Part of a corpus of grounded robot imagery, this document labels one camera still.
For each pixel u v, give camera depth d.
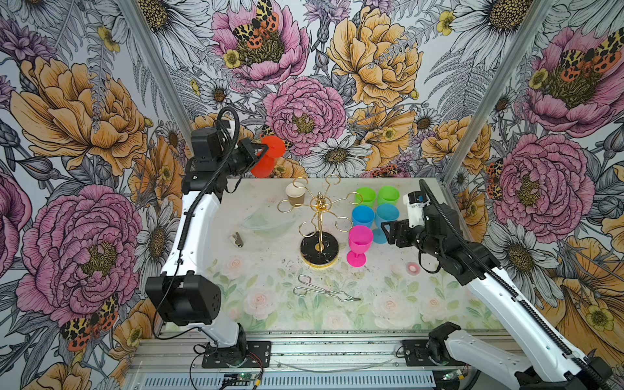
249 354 0.73
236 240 0.98
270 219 1.09
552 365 0.38
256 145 0.69
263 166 0.83
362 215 0.93
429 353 0.71
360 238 0.91
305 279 0.90
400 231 0.63
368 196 0.98
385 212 0.94
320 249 0.94
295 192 1.05
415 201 0.63
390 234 0.66
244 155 0.65
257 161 0.68
